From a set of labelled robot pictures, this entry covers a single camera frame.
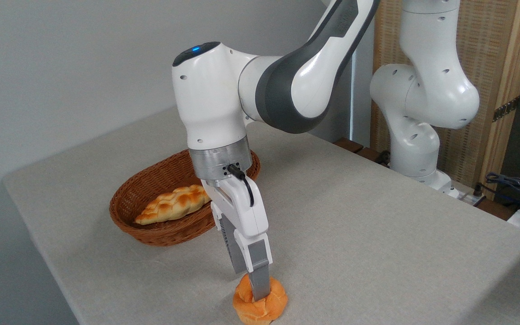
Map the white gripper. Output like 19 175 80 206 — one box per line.
200 176 273 302

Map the round knotted bread roll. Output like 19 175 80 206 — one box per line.
232 274 288 325

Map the long braided bread loaf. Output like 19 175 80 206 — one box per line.
135 184 212 225

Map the brown wicker oval basket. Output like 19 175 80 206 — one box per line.
109 149 261 247

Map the brass screen hinge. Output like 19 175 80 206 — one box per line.
492 96 520 122

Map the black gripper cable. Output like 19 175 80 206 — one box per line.
227 164 255 208

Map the dark cable bundle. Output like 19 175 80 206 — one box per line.
485 172 520 214

